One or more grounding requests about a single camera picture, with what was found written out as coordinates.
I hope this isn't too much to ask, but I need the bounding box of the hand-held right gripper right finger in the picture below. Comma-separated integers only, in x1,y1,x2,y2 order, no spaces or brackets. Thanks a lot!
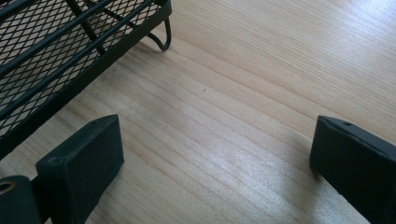
309,115,396,224

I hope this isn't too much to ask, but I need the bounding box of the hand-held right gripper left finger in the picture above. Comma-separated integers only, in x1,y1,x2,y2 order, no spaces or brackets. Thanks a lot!
31,114,125,224

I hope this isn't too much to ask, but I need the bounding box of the black wire mesh rack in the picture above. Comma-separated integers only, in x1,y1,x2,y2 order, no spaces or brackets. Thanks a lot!
0,0,173,161

